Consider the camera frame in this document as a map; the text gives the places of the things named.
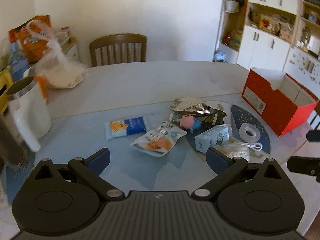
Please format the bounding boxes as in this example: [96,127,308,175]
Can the chicken sausage snack packet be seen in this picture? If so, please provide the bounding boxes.
[130,121,187,158]

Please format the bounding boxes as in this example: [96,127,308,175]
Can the pink blue plush toy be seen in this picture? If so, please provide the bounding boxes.
[174,115,201,134]

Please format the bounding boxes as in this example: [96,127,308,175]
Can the silver crumpled snack bag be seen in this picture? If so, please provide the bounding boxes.
[169,97,210,116]

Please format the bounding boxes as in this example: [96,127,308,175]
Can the blue water bottle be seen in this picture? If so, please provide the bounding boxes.
[9,40,29,81]

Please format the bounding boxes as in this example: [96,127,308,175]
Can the orange snack bag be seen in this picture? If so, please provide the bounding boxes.
[8,15,52,63]

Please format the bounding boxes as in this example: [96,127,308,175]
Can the small blue white carton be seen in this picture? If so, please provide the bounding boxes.
[195,124,232,153]

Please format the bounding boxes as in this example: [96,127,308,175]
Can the clear tape roll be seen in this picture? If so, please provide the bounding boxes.
[239,123,261,144]

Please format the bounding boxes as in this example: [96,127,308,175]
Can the red cardboard shoe box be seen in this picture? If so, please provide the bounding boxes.
[241,68,319,137]

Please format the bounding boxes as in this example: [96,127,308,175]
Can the bag of cotton swabs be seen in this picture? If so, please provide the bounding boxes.
[217,144,249,161]

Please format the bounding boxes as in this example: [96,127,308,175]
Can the small white drawer cabinet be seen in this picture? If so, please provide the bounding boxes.
[61,37,80,62]

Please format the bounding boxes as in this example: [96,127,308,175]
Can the white plastic bag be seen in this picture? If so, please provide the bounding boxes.
[27,20,87,89]

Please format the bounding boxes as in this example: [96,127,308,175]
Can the white shelving cabinet unit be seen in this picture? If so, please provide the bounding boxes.
[214,0,319,94]

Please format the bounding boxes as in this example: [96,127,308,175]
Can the dark snack bag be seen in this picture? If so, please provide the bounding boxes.
[201,108,227,130]

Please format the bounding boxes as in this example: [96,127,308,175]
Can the blue soda biscuit packet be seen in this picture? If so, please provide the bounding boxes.
[105,116,149,140]

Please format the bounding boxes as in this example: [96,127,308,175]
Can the white usb cable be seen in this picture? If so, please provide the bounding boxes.
[228,139,263,152]

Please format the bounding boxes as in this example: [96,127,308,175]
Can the wooden chair behind table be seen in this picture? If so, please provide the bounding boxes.
[89,33,148,67]

